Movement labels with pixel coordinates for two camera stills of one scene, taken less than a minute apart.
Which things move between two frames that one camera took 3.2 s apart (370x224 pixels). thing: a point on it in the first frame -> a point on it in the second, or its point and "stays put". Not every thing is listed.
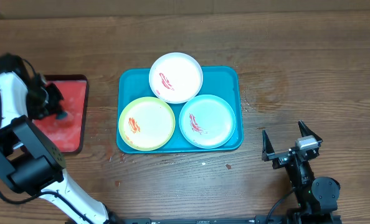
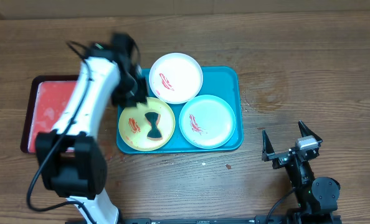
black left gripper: [53, 109] -> [139, 97]
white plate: [175, 78] stays put
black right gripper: [282, 157] stays put
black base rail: [265, 219] stays put
